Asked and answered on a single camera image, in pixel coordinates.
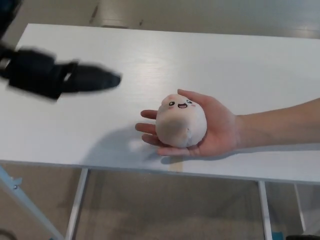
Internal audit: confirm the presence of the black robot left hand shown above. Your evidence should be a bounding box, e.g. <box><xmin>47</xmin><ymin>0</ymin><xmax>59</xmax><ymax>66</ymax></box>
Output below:
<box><xmin>0</xmin><ymin>45</ymin><xmax>123</xmax><ymax>101</ymax></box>

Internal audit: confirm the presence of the person's bare hand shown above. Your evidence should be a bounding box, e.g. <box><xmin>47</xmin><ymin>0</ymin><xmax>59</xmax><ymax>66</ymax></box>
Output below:
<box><xmin>134</xmin><ymin>88</ymin><xmax>242</xmax><ymax>157</ymax></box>

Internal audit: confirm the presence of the pink dumpling plush toy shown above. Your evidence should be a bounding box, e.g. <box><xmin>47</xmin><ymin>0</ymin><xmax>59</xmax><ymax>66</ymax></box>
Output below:
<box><xmin>154</xmin><ymin>93</ymin><xmax>208</xmax><ymax>148</ymax></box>

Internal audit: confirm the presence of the person's bare forearm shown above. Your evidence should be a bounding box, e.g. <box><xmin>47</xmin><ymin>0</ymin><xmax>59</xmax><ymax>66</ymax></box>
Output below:
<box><xmin>235</xmin><ymin>97</ymin><xmax>320</xmax><ymax>151</ymax></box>

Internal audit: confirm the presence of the white metal table leg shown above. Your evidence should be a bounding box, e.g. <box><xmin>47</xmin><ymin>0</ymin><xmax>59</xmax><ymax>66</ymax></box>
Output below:
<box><xmin>65</xmin><ymin>167</ymin><xmax>89</xmax><ymax>240</ymax></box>
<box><xmin>258</xmin><ymin>180</ymin><xmax>274</xmax><ymax>240</ymax></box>
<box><xmin>293</xmin><ymin>183</ymin><xmax>307</xmax><ymax>233</ymax></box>

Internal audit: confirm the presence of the black robot foot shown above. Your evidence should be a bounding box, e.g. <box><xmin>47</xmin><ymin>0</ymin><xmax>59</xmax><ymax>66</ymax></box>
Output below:
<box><xmin>286</xmin><ymin>234</ymin><xmax>320</xmax><ymax>240</ymax></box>

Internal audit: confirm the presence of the light blue metal frame bar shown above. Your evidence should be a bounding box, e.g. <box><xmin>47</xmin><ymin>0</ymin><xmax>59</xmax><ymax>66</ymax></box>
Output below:
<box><xmin>0</xmin><ymin>164</ymin><xmax>65</xmax><ymax>240</ymax></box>

